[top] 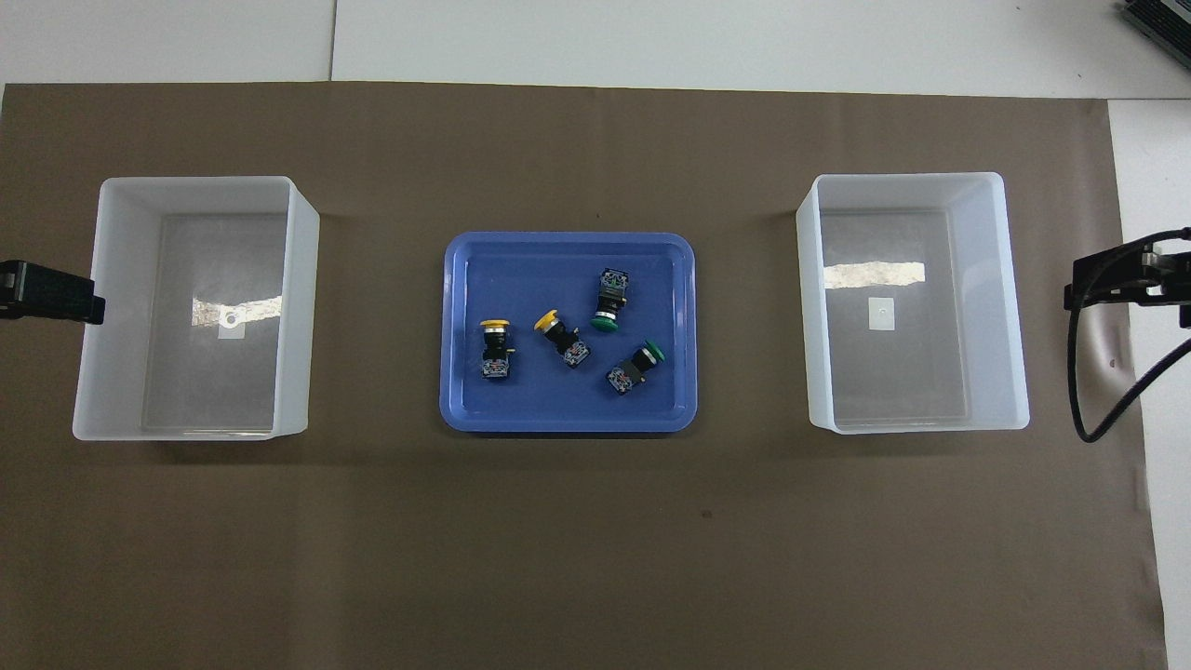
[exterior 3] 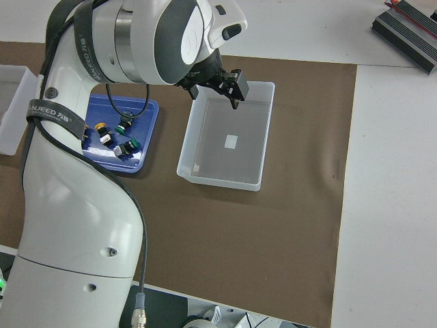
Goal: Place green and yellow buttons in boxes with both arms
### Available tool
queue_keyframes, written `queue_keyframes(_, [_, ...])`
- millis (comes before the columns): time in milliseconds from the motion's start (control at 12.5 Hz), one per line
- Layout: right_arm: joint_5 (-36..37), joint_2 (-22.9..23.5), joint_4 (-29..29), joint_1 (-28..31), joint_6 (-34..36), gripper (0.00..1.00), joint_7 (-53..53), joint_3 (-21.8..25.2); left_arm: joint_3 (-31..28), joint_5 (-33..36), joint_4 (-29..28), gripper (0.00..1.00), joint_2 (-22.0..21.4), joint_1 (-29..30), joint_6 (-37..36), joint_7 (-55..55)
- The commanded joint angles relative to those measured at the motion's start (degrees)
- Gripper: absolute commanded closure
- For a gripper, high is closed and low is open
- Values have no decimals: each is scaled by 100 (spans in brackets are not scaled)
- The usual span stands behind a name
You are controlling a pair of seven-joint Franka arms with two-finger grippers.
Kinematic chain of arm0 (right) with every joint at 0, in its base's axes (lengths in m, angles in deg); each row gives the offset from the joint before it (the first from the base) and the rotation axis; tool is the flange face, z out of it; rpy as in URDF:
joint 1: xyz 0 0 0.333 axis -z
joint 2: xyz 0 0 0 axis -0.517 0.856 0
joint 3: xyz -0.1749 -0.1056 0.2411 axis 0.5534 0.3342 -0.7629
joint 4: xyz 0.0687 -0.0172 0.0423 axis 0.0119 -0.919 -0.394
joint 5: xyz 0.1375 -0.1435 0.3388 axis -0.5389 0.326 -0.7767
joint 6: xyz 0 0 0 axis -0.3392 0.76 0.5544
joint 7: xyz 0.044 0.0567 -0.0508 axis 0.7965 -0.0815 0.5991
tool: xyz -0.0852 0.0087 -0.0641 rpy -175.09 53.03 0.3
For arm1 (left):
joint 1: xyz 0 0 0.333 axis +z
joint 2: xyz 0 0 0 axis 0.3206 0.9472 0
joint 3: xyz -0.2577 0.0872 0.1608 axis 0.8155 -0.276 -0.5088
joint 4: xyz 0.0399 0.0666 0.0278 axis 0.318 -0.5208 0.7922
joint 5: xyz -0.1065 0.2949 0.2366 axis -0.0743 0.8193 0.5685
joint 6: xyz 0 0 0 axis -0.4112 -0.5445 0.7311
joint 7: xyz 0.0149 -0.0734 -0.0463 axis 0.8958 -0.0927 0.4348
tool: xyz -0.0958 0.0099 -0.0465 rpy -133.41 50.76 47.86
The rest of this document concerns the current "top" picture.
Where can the translucent white plastic box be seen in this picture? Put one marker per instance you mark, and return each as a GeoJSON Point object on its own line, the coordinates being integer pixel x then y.
{"type": "Point", "coordinates": [986, 279]}
{"type": "Point", "coordinates": [116, 279]}

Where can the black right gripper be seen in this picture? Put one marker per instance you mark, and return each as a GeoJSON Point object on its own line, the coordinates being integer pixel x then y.
{"type": "Point", "coordinates": [1112, 274]}

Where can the yellow push button switch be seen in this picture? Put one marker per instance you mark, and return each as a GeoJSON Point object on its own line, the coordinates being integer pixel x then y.
{"type": "Point", "coordinates": [568, 346]}
{"type": "Point", "coordinates": [495, 358]}

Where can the green push button switch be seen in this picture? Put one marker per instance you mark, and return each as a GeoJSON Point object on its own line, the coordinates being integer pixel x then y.
{"type": "Point", "coordinates": [631, 370]}
{"type": "Point", "coordinates": [609, 293]}

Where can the brown paper table mat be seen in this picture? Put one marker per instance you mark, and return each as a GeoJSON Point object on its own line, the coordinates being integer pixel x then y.
{"type": "Point", "coordinates": [595, 540]}

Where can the dark grey ribbed device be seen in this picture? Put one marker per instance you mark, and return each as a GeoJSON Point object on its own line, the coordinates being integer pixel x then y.
{"type": "Point", "coordinates": [1163, 23]}

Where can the blue plastic tray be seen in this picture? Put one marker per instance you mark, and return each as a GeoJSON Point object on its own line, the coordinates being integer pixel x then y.
{"type": "Point", "coordinates": [558, 409]}

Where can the small white sticker label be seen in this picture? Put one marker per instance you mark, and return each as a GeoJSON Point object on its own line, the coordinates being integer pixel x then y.
{"type": "Point", "coordinates": [231, 323]}
{"type": "Point", "coordinates": [881, 314]}

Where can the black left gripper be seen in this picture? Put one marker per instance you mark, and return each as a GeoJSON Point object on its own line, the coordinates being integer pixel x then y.
{"type": "Point", "coordinates": [51, 293]}

